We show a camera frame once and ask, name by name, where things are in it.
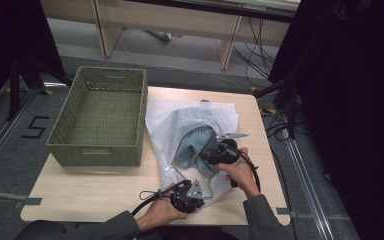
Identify black metal stand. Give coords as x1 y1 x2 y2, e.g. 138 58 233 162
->
5 54 75 122
254 74 302 140

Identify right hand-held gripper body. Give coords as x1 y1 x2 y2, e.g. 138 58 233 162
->
206 132 249 166

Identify black curtain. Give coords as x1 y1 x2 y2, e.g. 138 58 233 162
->
268 0 384 240

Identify person's left hand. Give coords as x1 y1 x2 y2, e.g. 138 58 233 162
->
135 182 189 233

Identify hand-held gripper cable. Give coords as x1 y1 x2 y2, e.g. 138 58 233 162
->
228 146 262 195
131 179 188 218

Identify left hand-held gripper cable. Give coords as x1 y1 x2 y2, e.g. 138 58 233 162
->
131 179 188 218

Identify green woven basket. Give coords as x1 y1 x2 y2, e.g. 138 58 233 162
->
45 65 148 167

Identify black floor cables bundle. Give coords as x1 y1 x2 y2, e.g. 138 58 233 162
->
232 16 311 143

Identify person's right hand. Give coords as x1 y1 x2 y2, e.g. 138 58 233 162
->
214 147 261 200

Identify white mesh laundry bag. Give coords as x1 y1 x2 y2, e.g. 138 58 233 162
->
144 98 240 208

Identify right hand-held gripper cable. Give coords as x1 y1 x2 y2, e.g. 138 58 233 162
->
228 146 262 195

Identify light wooden desk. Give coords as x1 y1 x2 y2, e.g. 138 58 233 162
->
40 0 301 71

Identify blue denim jeans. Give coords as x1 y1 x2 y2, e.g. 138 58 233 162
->
174 126 220 175

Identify grey tape strip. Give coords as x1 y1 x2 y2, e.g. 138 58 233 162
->
275 207 297 218
13 196 43 210

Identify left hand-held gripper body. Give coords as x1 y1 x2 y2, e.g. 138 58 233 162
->
169 178 205 215

